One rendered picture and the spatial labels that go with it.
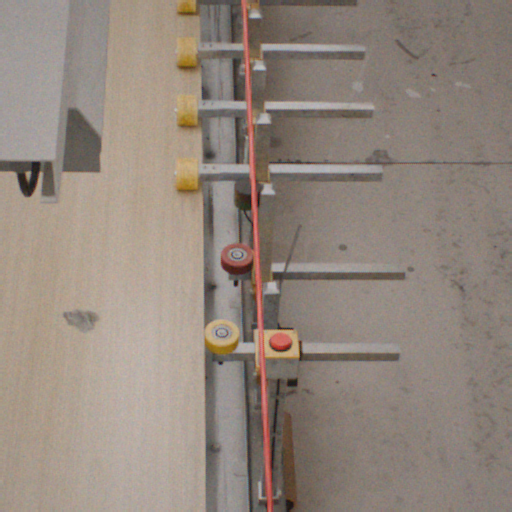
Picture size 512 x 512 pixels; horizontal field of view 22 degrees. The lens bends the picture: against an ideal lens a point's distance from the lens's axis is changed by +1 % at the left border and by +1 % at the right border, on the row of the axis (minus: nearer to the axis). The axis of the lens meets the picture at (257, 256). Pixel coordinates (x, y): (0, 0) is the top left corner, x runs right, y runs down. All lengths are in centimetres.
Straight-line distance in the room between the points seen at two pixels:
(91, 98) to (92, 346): 173
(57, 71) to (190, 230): 209
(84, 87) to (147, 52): 249
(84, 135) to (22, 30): 12
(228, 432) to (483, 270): 157
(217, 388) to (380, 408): 91
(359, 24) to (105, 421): 296
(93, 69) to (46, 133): 24
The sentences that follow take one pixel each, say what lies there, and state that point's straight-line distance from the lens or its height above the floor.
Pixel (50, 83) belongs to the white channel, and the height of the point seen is 246.
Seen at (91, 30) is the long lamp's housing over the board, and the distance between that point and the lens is 139.
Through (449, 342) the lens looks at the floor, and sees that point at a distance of 428.
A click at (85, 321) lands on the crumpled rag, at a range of 304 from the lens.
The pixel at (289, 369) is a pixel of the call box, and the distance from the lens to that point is 260.
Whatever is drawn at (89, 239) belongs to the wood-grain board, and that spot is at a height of 90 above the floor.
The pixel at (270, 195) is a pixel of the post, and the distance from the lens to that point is 298.
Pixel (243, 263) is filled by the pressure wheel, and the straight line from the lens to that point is 317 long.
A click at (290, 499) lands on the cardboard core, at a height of 7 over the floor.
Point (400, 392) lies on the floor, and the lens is 412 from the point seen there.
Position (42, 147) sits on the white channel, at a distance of 111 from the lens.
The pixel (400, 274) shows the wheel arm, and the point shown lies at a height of 85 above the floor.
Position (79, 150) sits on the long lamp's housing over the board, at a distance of 131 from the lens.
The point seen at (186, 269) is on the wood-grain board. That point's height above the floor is 90.
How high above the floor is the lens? 319
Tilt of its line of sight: 46 degrees down
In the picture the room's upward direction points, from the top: 3 degrees clockwise
